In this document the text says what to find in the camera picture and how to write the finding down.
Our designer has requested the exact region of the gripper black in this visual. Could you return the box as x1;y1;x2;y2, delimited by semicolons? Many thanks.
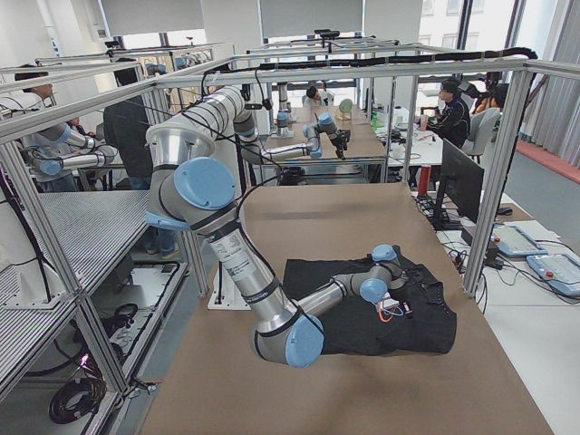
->
392;281;418;305
330;130;351;150

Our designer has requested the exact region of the black t-shirt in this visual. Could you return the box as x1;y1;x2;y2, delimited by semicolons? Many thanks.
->
283;244;457;356

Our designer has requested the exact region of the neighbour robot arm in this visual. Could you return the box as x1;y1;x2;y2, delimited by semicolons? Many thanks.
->
29;123;324;177

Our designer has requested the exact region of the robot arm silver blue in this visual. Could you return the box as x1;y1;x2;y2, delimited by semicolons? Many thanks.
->
233;109;351;165
146;86;413;368

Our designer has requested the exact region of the person white shirt back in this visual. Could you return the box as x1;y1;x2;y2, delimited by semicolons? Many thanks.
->
303;86;334;107

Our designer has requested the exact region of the red cylinder bottle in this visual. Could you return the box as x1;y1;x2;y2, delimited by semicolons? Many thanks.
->
418;165;431;196

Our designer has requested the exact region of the far teach pendant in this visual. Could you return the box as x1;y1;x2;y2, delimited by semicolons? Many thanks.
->
490;226;547;258

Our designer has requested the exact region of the teach pendant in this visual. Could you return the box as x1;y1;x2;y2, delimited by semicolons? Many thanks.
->
490;226;547;258
527;254;579;297

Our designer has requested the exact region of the seated person dark jacket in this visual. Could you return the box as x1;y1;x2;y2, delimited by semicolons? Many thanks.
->
426;80;470;149

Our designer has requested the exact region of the computer mouse black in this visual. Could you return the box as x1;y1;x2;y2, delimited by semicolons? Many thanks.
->
497;207;513;216

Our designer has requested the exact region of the black computer monitor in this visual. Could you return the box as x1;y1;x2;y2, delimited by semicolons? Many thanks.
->
430;140;484;230

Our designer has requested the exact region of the near teach pendant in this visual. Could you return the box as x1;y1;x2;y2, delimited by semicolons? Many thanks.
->
527;254;579;297

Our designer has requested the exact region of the standing person black coat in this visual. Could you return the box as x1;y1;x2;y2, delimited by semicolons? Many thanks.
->
103;95;179;259

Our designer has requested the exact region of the person grey sweater left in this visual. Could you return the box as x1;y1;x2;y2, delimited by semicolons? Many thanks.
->
0;63;81;194

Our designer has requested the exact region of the coiled black cables floor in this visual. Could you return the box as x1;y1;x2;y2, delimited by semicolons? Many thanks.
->
48;378;107;424

